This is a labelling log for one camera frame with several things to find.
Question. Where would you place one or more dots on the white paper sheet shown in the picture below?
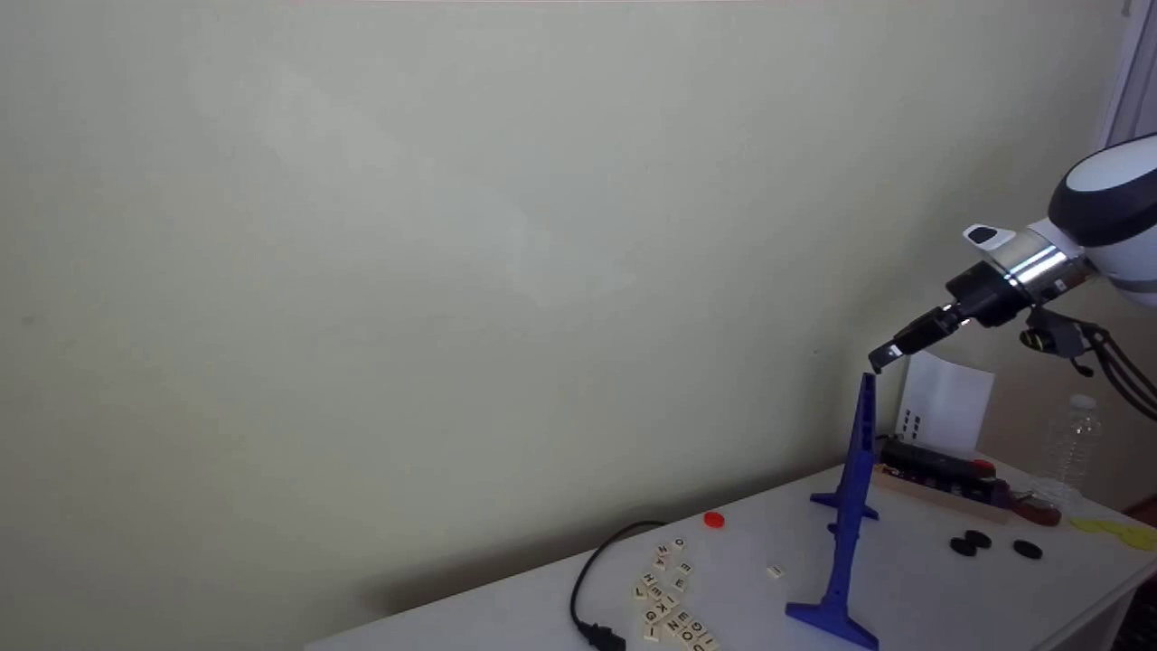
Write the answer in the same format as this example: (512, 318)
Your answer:
(949, 402)

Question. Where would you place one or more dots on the heap of letter tiles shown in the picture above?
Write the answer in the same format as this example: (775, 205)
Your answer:
(667, 601)

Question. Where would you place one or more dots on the blue rack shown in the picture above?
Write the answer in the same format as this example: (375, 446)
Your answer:
(848, 529)

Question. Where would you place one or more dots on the yellow flat piece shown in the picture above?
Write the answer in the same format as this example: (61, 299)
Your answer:
(1121, 531)

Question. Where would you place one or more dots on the curtain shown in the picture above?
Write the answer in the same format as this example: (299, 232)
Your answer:
(1134, 81)

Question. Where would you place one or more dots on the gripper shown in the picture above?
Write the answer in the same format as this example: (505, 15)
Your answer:
(985, 294)

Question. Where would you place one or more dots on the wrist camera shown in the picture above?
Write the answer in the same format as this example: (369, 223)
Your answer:
(1048, 338)

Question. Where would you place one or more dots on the clear plastic bottle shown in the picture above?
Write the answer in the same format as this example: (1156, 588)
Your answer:
(1074, 448)

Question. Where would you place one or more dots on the wooden tray with black pieces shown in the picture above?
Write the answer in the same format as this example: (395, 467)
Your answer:
(949, 479)

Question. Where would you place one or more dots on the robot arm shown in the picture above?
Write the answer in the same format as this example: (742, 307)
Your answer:
(1107, 194)

